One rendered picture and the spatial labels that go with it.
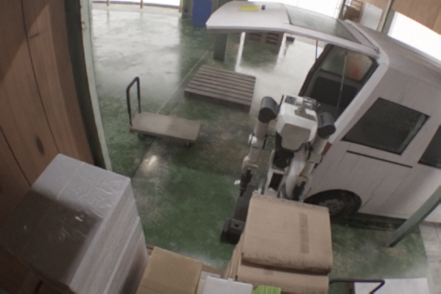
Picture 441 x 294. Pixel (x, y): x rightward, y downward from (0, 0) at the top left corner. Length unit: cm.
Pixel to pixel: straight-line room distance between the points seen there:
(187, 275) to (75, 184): 39
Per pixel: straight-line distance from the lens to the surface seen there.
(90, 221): 50
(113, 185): 54
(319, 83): 328
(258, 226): 131
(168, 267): 74
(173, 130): 312
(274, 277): 127
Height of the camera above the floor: 220
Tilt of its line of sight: 38 degrees down
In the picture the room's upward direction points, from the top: 10 degrees clockwise
